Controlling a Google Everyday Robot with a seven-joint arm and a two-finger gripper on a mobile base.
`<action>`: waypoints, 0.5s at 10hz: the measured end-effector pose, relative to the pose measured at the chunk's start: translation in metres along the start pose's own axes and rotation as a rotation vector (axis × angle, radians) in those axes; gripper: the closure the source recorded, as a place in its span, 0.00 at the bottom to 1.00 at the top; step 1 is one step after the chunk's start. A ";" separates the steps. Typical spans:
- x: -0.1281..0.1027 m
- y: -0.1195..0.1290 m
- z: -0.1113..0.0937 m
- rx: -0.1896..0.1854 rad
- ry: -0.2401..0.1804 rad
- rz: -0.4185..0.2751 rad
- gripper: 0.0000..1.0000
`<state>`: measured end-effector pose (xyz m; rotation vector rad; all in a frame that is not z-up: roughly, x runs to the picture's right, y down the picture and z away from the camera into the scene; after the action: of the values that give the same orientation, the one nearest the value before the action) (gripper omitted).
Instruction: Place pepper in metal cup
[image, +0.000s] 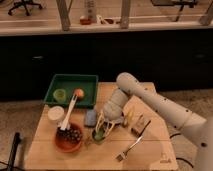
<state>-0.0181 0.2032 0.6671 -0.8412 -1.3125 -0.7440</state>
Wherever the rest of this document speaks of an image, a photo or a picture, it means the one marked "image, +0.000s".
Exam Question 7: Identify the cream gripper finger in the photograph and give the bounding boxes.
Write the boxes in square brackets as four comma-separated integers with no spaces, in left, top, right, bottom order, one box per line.
[95,112,104,133]
[104,121,115,137]

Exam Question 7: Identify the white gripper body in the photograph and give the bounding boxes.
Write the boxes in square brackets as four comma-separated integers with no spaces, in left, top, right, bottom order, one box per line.
[102,89,129,120]

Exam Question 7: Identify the green pepper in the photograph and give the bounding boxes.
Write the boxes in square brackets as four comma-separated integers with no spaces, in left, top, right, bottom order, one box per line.
[92,130,104,142]

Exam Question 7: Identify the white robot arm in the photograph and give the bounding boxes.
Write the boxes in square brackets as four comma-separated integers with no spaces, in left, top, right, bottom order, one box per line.
[95,72,213,171]

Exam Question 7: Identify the green plastic cup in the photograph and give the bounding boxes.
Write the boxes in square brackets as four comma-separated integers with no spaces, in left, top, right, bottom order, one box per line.
[53,89,66,103]

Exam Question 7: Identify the grey blue sponge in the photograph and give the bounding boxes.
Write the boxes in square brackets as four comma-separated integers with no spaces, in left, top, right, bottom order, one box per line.
[84,110,97,127]

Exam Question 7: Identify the yellow banana toy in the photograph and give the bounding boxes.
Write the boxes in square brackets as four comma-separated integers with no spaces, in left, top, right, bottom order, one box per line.
[123,107,135,127]

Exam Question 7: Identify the brown wooden block toy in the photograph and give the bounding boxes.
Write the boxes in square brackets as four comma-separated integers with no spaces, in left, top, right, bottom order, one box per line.
[131,115,151,137]

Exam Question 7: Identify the orange fruit toy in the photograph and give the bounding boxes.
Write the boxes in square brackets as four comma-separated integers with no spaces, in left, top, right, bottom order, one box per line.
[74,88,84,99]

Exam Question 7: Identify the silver fork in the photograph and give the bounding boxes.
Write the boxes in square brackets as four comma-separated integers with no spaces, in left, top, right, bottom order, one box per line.
[116,135,143,162]

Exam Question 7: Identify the orange bowl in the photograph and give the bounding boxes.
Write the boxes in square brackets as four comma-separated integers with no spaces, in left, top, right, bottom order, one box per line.
[53,123,83,153]

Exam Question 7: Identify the white round container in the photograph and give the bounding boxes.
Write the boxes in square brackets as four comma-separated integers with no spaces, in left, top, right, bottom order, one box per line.
[48,106,64,122]

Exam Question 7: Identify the green plastic tray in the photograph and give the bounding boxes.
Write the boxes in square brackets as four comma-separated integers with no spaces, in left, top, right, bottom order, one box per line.
[44,74,98,108]

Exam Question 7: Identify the black stand left corner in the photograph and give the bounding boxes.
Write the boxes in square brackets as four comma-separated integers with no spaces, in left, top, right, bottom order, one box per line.
[6,132,21,171]

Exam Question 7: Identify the red white object on shelf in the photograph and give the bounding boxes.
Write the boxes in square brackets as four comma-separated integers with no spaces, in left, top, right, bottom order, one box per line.
[79,0,98,26]

